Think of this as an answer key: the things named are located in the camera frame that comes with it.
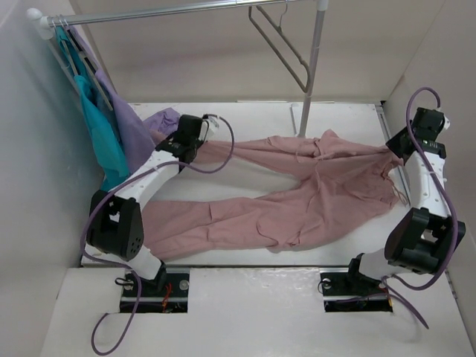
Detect pink trousers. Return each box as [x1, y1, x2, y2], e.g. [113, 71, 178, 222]
[142, 130, 403, 260]

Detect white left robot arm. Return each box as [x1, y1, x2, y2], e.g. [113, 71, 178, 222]
[84, 115, 219, 295]

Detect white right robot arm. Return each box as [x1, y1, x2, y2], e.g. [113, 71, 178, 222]
[344, 108, 466, 293]

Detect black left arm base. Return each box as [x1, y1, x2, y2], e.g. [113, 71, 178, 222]
[115, 267, 190, 314]

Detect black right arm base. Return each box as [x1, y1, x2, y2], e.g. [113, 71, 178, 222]
[318, 269, 393, 313]

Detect grey hanger with purple garment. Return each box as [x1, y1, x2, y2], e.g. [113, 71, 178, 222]
[66, 26, 113, 112]

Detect grey empty clothes hanger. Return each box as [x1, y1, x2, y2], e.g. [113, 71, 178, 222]
[248, 1, 310, 94]

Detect grey hanger with teal garment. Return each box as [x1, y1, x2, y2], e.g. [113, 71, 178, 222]
[55, 27, 87, 79]

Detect purple hanging garment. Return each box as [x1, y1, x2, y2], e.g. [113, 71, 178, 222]
[71, 28, 180, 176]

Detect teal hanging garment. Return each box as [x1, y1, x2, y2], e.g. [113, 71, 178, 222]
[54, 28, 131, 190]

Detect grey vertical rack pole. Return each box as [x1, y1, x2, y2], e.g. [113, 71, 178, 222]
[297, 1, 329, 138]

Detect white rack corner joint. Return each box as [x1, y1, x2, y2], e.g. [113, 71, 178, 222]
[26, 7, 54, 40]

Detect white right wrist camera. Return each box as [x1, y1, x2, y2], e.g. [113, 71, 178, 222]
[442, 115, 451, 132]

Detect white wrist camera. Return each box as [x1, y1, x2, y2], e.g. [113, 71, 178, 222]
[442, 115, 451, 132]
[199, 115, 219, 141]

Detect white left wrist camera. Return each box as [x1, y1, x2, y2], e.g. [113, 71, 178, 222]
[199, 115, 219, 141]

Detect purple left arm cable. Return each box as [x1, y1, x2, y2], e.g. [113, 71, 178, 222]
[82, 113, 235, 354]

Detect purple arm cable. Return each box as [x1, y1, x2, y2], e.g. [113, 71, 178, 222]
[82, 113, 235, 354]
[386, 86, 459, 331]

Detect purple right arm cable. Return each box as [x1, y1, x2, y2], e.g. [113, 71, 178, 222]
[386, 86, 459, 331]

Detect silver horizontal rack rail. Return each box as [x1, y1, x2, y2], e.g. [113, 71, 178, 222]
[41, 0, 321, 27]

